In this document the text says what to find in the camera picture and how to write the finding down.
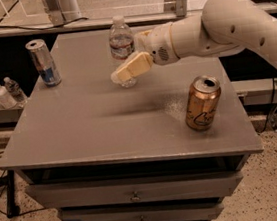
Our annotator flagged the gold soda can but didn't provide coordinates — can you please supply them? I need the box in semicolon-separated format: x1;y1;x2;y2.
185;75;222;131

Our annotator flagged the clear plastic water bottle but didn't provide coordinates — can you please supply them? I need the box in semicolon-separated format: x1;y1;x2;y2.
105;14;141;90

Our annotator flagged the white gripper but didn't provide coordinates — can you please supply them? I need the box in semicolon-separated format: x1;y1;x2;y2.
110;22;179;84

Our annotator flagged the white pump dispenser bottle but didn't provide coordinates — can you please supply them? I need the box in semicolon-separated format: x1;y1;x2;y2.
0;85;17;109

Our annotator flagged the grey drawer cabinet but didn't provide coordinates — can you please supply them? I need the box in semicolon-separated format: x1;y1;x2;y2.
0;30;263;212

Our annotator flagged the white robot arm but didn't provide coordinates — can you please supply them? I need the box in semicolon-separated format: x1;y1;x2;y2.
111;0;277;85

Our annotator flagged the small clear bottle on shelf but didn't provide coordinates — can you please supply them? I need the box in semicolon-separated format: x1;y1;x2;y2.
4;77;28;107

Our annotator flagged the top grey drawer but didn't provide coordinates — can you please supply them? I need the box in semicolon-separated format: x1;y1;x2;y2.
25;171;242;208

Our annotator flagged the silver blue energy drink can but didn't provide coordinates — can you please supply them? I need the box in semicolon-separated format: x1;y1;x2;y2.
26;39;61;87

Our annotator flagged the black floor cable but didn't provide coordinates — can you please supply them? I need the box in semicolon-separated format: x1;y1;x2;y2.
0;141;46;219

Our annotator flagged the middle grey drawer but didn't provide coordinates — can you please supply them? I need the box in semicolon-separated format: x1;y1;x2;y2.
58;203;224;221

